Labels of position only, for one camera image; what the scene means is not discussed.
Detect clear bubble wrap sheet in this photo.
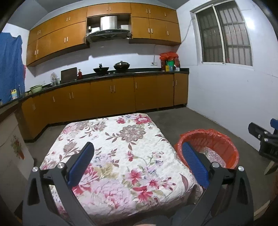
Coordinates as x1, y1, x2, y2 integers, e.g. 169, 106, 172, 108
200, 147, 226, 168

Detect red lined trash bin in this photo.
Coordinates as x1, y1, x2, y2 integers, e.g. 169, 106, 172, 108
174, 129, 239, 169

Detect orange lower kitchen cabinets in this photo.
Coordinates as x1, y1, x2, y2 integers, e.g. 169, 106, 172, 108
15, 72, 189, 142

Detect orange kitchen cabinets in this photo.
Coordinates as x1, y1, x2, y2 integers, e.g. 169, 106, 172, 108
15, 72, 189, 142
26, 2, 181, 66

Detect orange upper kitchen cabinets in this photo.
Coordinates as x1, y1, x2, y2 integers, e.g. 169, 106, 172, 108
26, 2, 181, 66

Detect white cabinet with flower sticker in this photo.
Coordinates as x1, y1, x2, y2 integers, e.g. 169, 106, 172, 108
1, 103, 34, 212

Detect floral quilted table cloth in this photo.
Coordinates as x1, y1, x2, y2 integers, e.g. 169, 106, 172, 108
40, 114, 203, 225

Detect barred window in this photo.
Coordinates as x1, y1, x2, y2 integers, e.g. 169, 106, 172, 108
193, 1, 253, 66

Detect green basin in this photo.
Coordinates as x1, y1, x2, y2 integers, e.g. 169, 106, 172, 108
30, 85, 42, 94

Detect yellow blue detergent jug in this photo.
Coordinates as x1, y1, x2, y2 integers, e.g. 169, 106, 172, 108
11, 89, 18, 100

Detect green yellow containers on counter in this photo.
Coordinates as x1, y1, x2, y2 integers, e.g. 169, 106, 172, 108
165, 61, 180, 72

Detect glass jar on counter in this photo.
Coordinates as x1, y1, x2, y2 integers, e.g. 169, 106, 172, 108
50, 72, 59, 86

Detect red bag on counter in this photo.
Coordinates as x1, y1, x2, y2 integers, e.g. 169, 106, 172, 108
160, 52, 179, 72

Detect red bottle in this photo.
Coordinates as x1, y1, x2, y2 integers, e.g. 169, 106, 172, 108
78, 69, 83, 79

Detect dark cutting board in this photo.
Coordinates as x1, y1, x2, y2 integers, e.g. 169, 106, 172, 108
60, 67, 77, 83

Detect blue hanging cloth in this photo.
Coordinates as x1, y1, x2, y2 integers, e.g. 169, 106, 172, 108
0, 33, 25, 104

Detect black wok with ladle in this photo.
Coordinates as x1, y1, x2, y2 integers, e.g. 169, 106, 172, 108
93, 64, 109, 75

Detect black lidded wok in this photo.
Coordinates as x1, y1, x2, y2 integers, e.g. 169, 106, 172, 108
114, 61, 130, 73

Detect range hood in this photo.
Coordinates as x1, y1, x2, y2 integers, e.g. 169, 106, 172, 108
86, 14, 132, 43

